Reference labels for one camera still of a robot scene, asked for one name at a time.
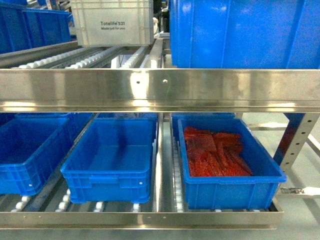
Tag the steel roller shelf rack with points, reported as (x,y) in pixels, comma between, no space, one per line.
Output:
(160,90)

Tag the red parts pile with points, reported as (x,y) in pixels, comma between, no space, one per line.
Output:
(214,154)

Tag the blue plastic bin with red parts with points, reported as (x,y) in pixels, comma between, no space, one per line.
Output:
(231,192)

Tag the large blue bin upper shelf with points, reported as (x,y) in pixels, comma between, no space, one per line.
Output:
(245,34)

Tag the blue bin behind middle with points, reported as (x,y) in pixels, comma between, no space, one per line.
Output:
(129,115)

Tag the blue plastic bin middle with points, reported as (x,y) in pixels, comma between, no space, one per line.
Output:
(112,162)

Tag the white Totelife crate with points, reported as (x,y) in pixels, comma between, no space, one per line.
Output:
(113,23)

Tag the blue plastic bin left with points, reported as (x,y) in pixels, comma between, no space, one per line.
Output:
(30,151)

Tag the blue bin upper left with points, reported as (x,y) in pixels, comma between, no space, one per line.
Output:
(23,28)

